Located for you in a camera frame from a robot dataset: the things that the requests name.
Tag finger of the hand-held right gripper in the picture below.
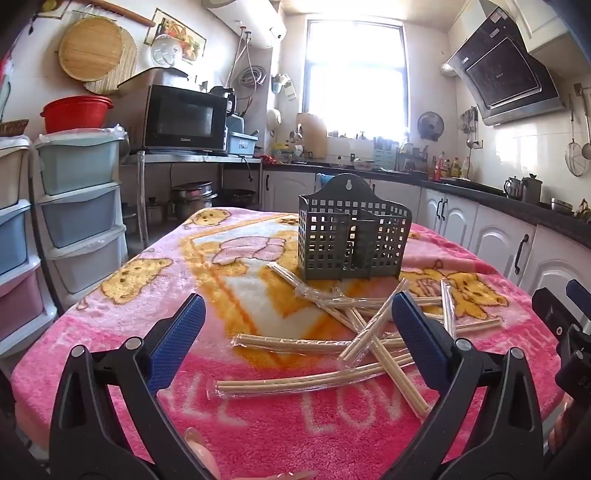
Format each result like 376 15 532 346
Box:
532 287 578 340
567 279 591 324

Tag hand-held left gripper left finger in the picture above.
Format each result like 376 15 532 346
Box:
48 292 218 480

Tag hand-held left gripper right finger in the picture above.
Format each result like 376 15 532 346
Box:
392 291 546 480

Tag bunch of chopsticks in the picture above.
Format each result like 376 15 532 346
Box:
216 262 505 422

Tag grey perforated utensil holder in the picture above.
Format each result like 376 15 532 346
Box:
298 173 413 283

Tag person's right hand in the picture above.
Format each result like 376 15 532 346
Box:
547 401 575 455

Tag person's left hand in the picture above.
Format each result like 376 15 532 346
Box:
184 427 319 480

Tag white kitchen base cabinets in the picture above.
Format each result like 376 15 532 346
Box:
262 164 591 333

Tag pink printed blanket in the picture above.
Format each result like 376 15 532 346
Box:
9 207 566 480

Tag large steel pot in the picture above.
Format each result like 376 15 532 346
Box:
171 181 218 219

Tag hanging steel ladle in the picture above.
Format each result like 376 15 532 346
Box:
581 88 591 160

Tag black wok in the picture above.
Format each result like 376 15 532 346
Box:
222 188 257 207

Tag pastel plastic drawer cabinet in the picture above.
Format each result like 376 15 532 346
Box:
34 126 130 305
0 136 58 358

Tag row of condiment bottles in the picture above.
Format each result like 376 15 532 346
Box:
429 154 472 182

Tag steel shelf table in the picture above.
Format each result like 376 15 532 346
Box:
121 151 264 250

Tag green cutlery rack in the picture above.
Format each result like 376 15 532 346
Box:
373 138 399 169

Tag hanging kitchen tools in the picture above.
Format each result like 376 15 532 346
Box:
459 106 478 148

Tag grey plastic bin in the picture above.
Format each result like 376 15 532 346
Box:
228 131 259 155

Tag black microwave oven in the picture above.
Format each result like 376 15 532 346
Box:
141 84 228 154

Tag pale wooden cutting board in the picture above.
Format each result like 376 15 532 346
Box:
295 112 328 160

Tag black range hood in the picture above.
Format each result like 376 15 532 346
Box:
445 7 566 126

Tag red plastic basin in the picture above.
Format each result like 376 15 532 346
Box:
41 95 114 134

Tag kitchen window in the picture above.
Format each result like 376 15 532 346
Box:
305 18 409 139

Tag round ribbed bamboo mat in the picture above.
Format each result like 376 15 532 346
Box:
85 28 139 95

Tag clear plastic dome lid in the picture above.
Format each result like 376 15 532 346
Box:
151 34 188 70

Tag round bamboo board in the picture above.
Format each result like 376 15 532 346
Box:
58 17 124 83

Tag white water heater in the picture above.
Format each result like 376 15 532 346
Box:
202 0 287 49

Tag wooden rolling pin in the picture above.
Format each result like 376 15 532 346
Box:
85 0 156 27

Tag hanging wire strainer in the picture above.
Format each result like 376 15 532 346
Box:
566 95 587 177

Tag black wire dish rack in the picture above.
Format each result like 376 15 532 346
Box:
397 145 428 173

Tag small round wall fan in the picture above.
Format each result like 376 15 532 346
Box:
418 112 445 141

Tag coiled grey hose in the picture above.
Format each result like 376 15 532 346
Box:
240 65 269 88

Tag white wall soap holder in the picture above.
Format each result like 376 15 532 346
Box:
271 74 296 100

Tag white wall cabinet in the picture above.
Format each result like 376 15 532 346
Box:
505 0 583 54

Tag fruit wall poster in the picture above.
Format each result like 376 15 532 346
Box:
144 8 208 65

